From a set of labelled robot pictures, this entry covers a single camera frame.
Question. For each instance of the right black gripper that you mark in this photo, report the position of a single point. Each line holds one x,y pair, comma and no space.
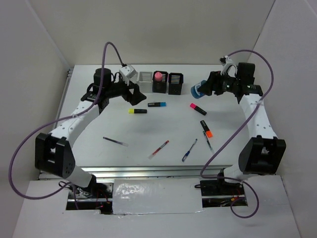
214,85

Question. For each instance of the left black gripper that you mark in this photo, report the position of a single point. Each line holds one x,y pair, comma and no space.
136,97

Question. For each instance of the blue glue bottle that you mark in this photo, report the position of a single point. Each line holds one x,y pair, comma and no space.
194,90

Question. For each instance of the pink cap glue bottle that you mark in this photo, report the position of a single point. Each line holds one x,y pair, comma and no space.
158,76

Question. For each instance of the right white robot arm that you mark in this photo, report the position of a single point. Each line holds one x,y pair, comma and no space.
263,152

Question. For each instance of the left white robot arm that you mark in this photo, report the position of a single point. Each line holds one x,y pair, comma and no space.
53,151

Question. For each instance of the yellow highlighter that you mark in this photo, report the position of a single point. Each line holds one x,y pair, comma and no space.
137,111

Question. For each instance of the left white slotted container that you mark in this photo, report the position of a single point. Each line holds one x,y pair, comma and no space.
135,78

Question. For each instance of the white slotted container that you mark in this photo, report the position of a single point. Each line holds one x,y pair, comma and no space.
145,82
135,78

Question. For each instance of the pink highlighter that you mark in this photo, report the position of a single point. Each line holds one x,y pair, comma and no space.
198,109

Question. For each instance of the blue highlighter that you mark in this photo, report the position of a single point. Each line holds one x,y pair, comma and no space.
157,104

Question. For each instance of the left black slotted container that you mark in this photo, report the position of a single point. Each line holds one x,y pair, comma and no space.
160,87

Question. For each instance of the black slotted container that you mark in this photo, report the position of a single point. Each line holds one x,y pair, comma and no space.
160,87
175,82

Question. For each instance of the right black slotted container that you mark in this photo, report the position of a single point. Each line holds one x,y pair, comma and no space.
175,82

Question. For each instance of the orange highlighter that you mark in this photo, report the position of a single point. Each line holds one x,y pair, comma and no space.
206,129

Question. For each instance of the dark purple pen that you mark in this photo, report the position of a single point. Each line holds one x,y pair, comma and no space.
115,141

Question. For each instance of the green pen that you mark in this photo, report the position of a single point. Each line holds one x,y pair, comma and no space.
208,143

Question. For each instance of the red pen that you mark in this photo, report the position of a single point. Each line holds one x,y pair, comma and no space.
157,150

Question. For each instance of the blue pen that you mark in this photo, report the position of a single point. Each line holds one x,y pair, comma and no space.
189,151

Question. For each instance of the white taped cover panel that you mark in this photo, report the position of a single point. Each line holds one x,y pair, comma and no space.
156,196

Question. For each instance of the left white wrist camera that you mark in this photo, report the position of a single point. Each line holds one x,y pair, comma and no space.
127,72

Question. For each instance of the aluminium frame rail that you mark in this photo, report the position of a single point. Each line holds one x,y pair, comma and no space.
144,133

